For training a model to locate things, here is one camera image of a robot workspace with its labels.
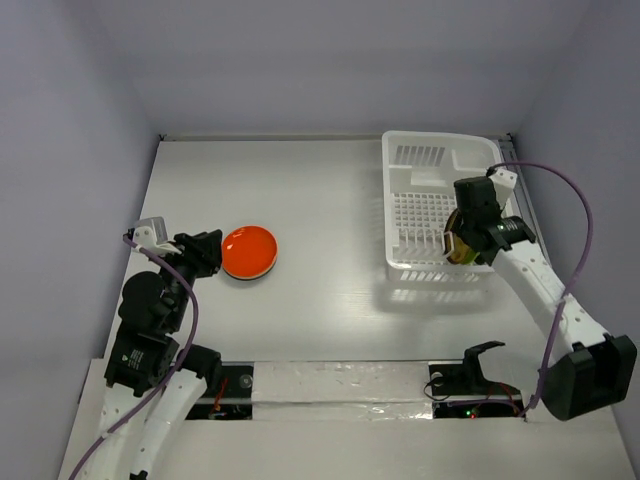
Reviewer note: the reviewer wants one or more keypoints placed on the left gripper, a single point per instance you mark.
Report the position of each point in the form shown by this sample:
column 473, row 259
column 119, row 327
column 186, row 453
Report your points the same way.
column 202, row 248

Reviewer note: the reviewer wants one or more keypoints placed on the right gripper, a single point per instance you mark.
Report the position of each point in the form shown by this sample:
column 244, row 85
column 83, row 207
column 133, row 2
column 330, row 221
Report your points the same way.
column 470, row 230

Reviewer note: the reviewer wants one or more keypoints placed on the yellow patterned dark plate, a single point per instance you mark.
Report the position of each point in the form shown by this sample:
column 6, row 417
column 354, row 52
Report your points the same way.
column 456, row 251

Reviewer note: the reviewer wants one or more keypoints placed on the orange plate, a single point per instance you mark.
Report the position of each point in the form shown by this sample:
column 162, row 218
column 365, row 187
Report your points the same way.
column 250, row 244

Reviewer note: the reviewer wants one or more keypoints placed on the tan brown plate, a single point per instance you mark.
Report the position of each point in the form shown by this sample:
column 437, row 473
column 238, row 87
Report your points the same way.
column 248, row 270

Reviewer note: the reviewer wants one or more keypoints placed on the lime green plate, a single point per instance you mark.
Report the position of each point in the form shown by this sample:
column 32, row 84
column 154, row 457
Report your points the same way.
column 472, row 257

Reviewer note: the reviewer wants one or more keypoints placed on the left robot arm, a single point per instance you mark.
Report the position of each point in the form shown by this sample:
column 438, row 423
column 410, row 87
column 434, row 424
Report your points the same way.
column 155, row 372

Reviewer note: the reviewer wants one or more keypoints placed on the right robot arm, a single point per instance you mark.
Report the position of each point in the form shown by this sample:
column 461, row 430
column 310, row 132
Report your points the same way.
column 583, row 366

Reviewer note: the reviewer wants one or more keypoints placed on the white plastic dish rack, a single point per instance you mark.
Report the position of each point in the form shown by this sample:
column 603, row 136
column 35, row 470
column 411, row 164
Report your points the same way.
column 419, row 171

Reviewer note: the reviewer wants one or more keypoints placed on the foil taped strip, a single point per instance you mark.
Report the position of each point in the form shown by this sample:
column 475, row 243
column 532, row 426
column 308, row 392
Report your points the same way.
column 340, row 391

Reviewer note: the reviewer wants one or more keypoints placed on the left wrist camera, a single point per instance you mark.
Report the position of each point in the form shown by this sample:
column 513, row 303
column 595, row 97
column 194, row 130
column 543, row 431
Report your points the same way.
column 151, row 234

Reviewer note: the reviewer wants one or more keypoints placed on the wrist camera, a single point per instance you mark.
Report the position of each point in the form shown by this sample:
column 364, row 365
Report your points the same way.
column 504, row 183
column 151, row 234

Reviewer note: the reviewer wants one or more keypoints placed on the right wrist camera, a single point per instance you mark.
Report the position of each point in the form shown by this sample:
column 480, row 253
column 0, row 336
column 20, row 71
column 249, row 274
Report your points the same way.
column 504, row 183

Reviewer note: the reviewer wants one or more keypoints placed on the aluminium rail right side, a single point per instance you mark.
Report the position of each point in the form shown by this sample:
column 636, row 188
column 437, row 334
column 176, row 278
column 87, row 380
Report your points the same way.
column 522, row 196

